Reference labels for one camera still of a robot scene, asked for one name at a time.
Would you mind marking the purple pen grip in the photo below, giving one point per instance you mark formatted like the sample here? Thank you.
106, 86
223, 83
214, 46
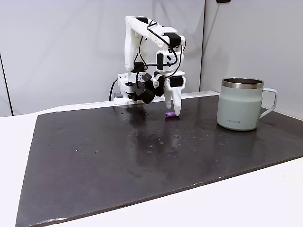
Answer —
170, 115

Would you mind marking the pale green steel mug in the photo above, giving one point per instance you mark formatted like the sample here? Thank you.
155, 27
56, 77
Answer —
236, 108

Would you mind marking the black camera with mount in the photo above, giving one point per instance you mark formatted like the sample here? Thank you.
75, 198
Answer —
144, 92

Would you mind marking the black table mat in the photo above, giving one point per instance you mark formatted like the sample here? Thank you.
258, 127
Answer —
118, 165

